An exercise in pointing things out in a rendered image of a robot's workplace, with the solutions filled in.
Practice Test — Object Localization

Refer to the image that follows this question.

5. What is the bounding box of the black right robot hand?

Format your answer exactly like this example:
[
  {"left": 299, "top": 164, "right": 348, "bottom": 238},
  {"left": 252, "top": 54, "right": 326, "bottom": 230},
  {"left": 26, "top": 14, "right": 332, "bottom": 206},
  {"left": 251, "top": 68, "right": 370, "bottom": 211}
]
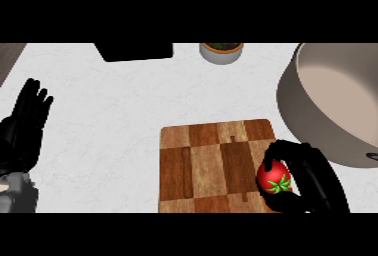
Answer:
[{"left": 258, "top": 139, "right": 351, "bottom": 214}]

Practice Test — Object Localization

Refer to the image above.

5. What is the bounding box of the grey plant pot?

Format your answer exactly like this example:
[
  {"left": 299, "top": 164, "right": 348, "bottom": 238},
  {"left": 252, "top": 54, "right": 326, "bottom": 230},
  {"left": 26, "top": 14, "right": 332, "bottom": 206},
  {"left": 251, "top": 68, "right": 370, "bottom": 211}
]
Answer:
[{"left": 197, "top": 42, "right": 245, "bottom": 66}]

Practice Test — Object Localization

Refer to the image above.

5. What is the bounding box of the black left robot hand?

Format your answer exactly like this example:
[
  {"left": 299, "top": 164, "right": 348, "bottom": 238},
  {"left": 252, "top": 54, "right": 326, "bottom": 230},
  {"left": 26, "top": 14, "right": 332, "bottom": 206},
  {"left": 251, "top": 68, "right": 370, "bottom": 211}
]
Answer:
[{"left": 0, "top": 77, "right": 54, "bottom": 176}]

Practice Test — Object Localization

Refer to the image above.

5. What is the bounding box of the brown wooden panel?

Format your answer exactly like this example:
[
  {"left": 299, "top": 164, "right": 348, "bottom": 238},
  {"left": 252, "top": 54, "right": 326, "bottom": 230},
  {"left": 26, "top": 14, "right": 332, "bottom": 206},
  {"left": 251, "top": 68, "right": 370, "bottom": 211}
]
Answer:
[{"left": 0, "top": 42, "right": 28, "bottom": 88}]

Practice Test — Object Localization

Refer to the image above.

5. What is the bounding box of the wooden cutting board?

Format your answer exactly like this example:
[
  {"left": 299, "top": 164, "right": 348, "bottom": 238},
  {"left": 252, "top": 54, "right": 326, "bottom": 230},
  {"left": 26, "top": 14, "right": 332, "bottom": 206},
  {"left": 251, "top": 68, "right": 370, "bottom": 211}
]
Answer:
[{"left": 158, "top": 118, "right": 296, "bottom": 214}]

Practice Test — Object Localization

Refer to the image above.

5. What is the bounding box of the large beige pot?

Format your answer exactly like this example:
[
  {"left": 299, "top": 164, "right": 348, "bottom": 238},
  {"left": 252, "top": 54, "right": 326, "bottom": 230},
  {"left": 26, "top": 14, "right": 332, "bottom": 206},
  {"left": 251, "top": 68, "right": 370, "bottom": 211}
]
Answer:
[{"left": 274, "top": 42, "right": 378, "bottom": 169}]

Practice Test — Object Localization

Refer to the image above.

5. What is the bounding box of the red tomato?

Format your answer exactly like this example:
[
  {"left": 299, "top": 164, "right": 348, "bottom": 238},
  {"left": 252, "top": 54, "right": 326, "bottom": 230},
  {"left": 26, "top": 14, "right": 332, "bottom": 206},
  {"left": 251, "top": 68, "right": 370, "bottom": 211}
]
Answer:
[{"left": 255, "top": 160, "right": 292, "bottom": 195}]

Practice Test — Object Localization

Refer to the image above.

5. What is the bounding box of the black flat appliance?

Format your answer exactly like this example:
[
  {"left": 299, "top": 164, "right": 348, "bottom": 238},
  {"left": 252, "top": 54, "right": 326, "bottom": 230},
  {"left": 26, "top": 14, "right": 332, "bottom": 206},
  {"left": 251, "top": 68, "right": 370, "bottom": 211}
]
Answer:
[{"left": 93, "top": 42, "right": 175, "bottom": 63}]

